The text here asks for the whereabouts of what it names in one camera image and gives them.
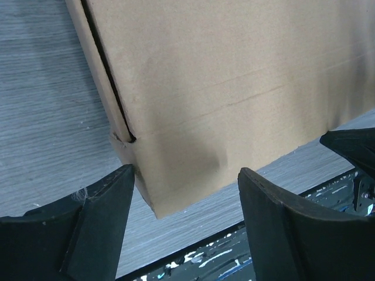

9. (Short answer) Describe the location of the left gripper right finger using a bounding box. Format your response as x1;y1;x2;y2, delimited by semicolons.
238;167;374;280

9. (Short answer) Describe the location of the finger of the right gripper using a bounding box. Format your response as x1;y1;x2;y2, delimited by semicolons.
319;128;374;176

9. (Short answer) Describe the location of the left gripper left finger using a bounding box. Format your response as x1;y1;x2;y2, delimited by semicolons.
1;165;135;280

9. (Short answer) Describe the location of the brown cardboard box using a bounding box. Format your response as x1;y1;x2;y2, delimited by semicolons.
66;1;374;218

